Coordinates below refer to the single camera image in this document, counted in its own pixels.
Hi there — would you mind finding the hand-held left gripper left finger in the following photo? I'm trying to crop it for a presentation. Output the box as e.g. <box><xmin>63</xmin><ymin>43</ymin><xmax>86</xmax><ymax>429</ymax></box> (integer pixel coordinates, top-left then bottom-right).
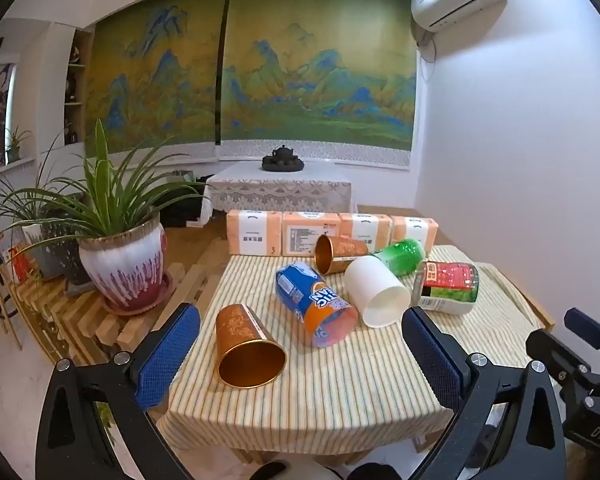
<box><xmin>34</xmin><ymin>303</ymin><xmax>203</xmax><ymax>480</ymax></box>

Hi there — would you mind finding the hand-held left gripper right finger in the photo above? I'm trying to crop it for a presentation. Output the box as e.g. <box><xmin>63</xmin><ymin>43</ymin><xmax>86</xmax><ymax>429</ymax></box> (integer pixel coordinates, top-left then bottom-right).
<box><xmin>401</xmin><ymin>305</ymin><xmax>568</xmax><ymax>480</ymax></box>

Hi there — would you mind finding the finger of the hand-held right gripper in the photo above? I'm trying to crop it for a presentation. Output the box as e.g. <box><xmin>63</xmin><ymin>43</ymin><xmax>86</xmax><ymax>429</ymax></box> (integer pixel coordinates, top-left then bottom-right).
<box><xmin>564</xmin><ymin>307</ymin><xmax>600</xmax><ymax>351</ymax></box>
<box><xmin>525</xmin><ymin>329</ymin><xmax>600</xmax><ymax>411</ymax></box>

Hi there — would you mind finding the large gold metal cup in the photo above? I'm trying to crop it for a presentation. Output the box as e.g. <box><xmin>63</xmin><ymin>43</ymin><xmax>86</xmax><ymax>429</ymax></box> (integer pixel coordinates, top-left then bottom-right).
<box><xmin>215</xmin><ymin>303</ymin><xmax>287</xmax><ymax>389</ymax></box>

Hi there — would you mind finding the red label paper cup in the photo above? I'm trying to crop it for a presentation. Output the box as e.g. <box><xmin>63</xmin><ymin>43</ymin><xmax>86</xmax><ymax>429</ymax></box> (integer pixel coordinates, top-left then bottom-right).
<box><xmin>411</xmin><ymin>260</ymin><xmax>480</xmax><ymax>316</ymax></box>

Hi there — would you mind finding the white paper cup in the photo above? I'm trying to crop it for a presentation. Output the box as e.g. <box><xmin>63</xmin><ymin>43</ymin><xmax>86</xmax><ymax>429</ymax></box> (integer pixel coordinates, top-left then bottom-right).
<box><xmin>343</xmin><ymin>255</ymin><xmax>412</xmax><ymax>329</ymax></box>

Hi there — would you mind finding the green plastic cup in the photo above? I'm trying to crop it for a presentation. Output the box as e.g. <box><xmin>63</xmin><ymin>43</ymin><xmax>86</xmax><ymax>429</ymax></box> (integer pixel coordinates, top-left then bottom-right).
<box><xmin>371</xmin><ymin>238</ymin><xmax>426</xmax><ymax>277</ymax></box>

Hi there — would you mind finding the blue and orange paper cup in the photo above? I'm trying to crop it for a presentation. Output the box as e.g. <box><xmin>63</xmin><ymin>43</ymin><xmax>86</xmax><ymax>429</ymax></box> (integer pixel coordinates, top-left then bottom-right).
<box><xmin>274</xmin><ymin>261</ymin><xmax>359</xmax><ymax>349</ymax></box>

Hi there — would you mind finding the small gold metal cup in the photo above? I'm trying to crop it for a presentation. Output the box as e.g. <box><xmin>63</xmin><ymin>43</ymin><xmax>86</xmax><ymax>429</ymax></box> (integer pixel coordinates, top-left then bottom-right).
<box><xmin>313</xmin><ymin>234</ymin><xmax>370</xmax><ymax>276</ymax></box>

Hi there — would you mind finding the wooden slatted bench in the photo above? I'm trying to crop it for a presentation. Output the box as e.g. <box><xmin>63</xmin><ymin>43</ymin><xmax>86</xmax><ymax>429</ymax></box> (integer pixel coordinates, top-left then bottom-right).
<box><xmin>10</xmin><ymin>240</ymin><xmax>231</xmax><ymax>366</ymax></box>

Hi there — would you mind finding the potted plant white purple pot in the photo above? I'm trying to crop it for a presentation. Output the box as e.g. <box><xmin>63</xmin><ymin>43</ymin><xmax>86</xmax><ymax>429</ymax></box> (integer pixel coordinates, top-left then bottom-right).
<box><xmin>10</xmin><ymin>119</ymin><xmax>216</xmax><ymax>311</ymax></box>

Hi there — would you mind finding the green striped tablecloth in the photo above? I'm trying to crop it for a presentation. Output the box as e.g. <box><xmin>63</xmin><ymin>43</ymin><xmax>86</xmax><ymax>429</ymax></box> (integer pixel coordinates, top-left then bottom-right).
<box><xmin>157</xmin><ymin>245</ymin><xmax>546</xmax><ymax>453</ymax></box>

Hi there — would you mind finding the orange tissue pack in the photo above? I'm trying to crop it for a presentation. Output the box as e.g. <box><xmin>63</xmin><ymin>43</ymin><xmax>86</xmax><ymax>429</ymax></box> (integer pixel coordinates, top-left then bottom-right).
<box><xmin>282</xmin><ymin>211</ymin><xmax>342</xmax><ymax>257</ymax></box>
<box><xmin>338</xmin><ymin>213</ymin><xmax>393</xmax><ymax>253</ymax></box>
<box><xmin>390</xmin><ymin>215</ymin><xmax>439</xmax><ymax>251</ymax></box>
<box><xmin>226</xmin><ymin>209</ymin><xmax>284</xmax><ymax>257</ymax></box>

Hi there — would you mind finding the black bag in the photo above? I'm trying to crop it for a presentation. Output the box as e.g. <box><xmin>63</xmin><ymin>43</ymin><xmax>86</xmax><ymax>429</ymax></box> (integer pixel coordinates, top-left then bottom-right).
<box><xmin>159</xmin><ymin>191</ymin><xmax>214</xmax><ymax>229</ymax></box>

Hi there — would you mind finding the potted plant grey pot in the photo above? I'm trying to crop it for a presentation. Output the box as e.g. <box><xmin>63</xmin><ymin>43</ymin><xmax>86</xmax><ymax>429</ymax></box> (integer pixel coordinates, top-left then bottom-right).
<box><xmin>0</xmin><ymin>135</ymin><xmax>88</xmax><ymax>286</ymax></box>

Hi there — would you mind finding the lace covered low table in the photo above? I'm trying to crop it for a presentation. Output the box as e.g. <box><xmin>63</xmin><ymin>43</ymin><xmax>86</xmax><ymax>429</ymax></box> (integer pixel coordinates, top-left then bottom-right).
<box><xmin>203</xmin><ymin>161</ymin><xmax>353</xmax><ymax>216</ymax></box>

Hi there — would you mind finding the black tea tray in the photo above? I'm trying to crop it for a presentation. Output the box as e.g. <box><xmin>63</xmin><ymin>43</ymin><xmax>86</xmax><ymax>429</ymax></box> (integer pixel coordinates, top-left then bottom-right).
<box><xmin>261</xmin><ymin>155</ymin><xmax>306</xmax><ymax>173</ymax></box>

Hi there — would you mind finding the small potted plant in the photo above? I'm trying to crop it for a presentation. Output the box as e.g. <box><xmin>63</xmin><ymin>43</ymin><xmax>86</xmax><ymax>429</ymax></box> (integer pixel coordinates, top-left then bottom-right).
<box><xmin>4</xmin><ymin>127</ymin><xmax>33</xmax><ymax>163</ymax></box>

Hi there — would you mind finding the wooden wall shelf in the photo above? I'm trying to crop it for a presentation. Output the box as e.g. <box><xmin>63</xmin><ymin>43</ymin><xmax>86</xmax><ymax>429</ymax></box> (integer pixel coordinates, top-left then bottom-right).
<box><xmin>62</xmin><ymin>27</ymin><xmax>96</xmax><ymax>146</ymax></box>

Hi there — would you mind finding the green landscape wall hanging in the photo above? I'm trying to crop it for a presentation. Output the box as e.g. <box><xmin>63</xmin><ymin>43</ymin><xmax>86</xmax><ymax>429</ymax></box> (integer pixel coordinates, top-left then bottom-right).
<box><xmin>215</xmin><ymin>0</ymin><xmax>421</xmax><ymax>171</ymax></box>
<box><xmin>82</xmin><ymin>0</ymin><xmax>228</xmax><ymax>161</ymax></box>

